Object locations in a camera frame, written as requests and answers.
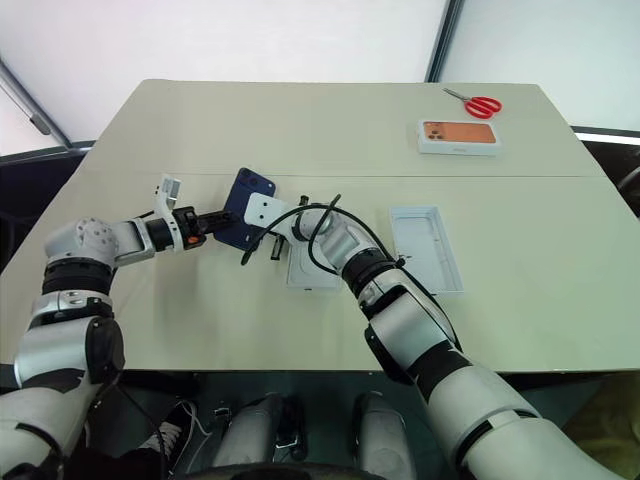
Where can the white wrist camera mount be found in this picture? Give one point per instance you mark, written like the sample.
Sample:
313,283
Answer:
262,209
169,189

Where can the phone box with orange print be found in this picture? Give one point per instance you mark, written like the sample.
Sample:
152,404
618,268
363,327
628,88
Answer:
457,136

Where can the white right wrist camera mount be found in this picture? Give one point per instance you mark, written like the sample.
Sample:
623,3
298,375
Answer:
262,209

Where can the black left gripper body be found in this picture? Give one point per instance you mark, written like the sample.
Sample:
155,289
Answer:
190,227

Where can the dark window frame post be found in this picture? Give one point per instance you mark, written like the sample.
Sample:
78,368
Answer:
445,40

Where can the grey rounded robot leg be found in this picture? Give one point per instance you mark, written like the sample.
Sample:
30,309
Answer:
255,435
382,435

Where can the black sneaker with white laces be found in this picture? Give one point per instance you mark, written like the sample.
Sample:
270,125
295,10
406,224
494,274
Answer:
172,435

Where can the dark blue smartphone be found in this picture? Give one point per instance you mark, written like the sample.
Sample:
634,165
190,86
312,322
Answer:
246,186

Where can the white phone box base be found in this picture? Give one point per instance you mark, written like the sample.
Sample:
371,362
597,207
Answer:
305,272

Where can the white phone box lid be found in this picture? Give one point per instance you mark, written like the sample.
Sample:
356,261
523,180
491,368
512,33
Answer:
425,250

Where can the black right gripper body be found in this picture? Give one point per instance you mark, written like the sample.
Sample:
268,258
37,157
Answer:
277,248

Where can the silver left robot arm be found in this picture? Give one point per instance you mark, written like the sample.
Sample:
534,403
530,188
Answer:
75,345

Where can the grey metal window bar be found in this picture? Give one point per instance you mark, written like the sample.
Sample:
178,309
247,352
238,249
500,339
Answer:
30,110

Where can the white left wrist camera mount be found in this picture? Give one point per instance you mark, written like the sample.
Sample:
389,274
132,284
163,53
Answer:
169,189

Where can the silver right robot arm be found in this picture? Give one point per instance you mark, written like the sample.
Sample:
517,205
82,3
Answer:
425,350

